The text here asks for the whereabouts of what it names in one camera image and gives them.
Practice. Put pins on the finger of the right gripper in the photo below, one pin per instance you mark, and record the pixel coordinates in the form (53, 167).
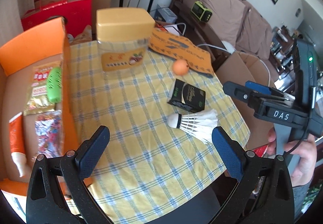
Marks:
(268, 90)
(237, 91)

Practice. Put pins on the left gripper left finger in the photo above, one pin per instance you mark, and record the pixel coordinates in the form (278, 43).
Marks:
(79, 166)

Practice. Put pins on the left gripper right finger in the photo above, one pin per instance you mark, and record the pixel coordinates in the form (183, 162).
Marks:
(242, 168)

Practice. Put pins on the bag of coloured rubber bands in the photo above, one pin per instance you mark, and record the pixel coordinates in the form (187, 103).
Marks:
(48, 131)

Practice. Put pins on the white feather shuttlecock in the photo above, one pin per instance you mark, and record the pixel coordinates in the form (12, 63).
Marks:
(199, 125)

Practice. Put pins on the orange grey patterned towel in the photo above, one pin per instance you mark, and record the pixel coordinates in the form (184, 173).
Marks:
(180, 47)

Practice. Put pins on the black and white small box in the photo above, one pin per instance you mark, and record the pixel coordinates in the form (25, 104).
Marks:
(187, 97)

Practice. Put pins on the orange white tube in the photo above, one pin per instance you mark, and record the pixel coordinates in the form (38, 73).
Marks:
(17, 145)

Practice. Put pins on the orange ping pong ball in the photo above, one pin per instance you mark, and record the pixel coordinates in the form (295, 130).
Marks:
(180, 67)

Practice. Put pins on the gold red snack packet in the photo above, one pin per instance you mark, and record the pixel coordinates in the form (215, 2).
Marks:
(36, 100)

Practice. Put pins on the clear jar yellow lid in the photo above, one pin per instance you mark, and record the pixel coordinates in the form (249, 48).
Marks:
(122, 36)

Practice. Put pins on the large brown cardboard box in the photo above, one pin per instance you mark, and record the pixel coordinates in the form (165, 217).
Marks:
(241, 67)

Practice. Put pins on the white rounded device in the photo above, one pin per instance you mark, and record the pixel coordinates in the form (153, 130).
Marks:
(230, 48)

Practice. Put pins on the orange cardboard tray box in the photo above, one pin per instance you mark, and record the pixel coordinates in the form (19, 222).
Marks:
(44, 43)

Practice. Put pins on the yellow checkered tablecloth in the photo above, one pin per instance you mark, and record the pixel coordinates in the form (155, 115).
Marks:
(148, 169)

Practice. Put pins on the brown sofa with cushions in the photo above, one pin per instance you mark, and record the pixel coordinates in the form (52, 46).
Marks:
(234, 21)

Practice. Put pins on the green black portable radio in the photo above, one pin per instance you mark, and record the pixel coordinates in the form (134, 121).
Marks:
(200, 11)

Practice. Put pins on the grey blue small box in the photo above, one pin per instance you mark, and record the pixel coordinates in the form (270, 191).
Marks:
(164, 14)

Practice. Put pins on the red gift box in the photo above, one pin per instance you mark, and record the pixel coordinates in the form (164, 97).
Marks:
(77, 16)

